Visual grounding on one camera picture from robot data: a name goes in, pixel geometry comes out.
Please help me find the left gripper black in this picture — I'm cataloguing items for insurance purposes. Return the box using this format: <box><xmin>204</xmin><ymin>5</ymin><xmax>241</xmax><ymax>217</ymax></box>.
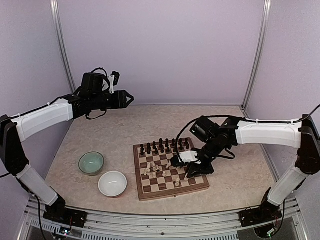
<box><xmin>90</xmin><ymin>89</ymin><xmax>134</xmax><ymax>110</ymax></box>

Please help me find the wooden chess board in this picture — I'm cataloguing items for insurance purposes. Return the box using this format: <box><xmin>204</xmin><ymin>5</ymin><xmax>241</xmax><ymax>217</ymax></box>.
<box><xmin>133</xmin><ymin>144</ymin><xmax>210</xmax><ymax>201</ymax></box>

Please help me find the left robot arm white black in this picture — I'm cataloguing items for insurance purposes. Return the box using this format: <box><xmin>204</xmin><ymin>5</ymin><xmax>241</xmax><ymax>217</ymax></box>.
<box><xmin>0</xmin><ymin>67</ymin><xmax>134</xmax><ymax>223</ymax></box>

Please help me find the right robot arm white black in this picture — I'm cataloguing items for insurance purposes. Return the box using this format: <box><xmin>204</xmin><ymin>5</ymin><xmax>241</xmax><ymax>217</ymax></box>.
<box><xmin>187</xmin><ymin>144</ymin><xmax>297</xmax><ymax>213</ymax></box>

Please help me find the black chess pieces row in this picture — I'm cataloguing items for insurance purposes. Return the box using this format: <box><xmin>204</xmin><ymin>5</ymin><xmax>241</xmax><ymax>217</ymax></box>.
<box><xmin>137</xmin><ymin>138</ymin><xmax>193</xmax><ymax>157</ymax></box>

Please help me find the green glass bowl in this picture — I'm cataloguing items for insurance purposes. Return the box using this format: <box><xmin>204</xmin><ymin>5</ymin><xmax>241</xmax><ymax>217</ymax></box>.
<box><xmin>78</xmin><ymin>151</ymin><xmax>105</xmax><ymax>176</ymax></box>

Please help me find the white ceramic bowl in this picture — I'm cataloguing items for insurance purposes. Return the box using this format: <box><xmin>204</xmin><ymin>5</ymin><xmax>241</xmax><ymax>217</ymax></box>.
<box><xmin>98</xmin><ymin>171</ymin><xmax>128</xmax><ymax>198</ymax></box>

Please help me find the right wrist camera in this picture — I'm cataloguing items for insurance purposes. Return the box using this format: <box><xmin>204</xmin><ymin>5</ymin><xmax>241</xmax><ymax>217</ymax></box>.
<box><xmin>170</xmin><ymin>150</ymin><xmax>201</xmax><ymax>167</ymax></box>

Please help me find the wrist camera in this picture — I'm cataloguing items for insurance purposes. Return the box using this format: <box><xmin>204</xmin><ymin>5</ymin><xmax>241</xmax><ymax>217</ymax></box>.
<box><xmin>102</xmin><ymin>71</ymin><xmax>120</xmax><ymax>94</ymax></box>
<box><xmin>170</xmin><ymin>150</ymin><xmax>201</xmax><ymax>167</ymax></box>

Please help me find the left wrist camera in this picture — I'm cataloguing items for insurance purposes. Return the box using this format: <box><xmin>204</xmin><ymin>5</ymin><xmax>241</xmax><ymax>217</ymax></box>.
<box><xmin>102</xmin><ymin>71</ymin><xmax>120</xmax><ymax>94</ymax></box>

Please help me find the front aluminium rail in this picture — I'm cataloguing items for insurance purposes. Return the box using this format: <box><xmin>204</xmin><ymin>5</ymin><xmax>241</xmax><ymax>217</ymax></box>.
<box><xmin>17</xmin><ymin>198</ymin><xmax>308</xmax><ymax>240</ymax></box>

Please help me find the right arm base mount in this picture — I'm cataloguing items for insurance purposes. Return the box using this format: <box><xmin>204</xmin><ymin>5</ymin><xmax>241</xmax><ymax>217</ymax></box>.
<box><xmin>238</xmin><ymin>207</ymin><xmax>283</xmax><ymax>227</ymax></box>

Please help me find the left aluminium frame post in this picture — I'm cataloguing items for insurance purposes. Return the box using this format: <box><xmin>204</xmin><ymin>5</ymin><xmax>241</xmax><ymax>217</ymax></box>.
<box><xmin>49</xmin><ymin>0</ymin><xmax>76</xmax><ymax>93</ymax></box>

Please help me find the aluminium frame post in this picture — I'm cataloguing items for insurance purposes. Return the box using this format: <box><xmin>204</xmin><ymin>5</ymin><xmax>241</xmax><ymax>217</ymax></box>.
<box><xmin>49</xmin><ymin>0</ymin><xmax>76</xmax><ymax>93</ymax></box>
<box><xmin>241</xmin><ymin>0</ymin><xmax>272</xmax><ymax>113</ymax></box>

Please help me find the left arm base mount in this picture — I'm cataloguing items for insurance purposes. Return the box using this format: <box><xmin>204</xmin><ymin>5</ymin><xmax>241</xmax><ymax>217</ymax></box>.
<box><xmin>43</xmin><ymin>208</ymin><xmax>88</xmax><ymax>228</ymax></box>

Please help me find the right aluminium frame post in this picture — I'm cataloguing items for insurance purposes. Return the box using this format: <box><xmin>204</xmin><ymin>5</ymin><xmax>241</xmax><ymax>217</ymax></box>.
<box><xmin>241</xmin><ymin>0</ymin><xmax>272</xmax><ymax>113</ymax></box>

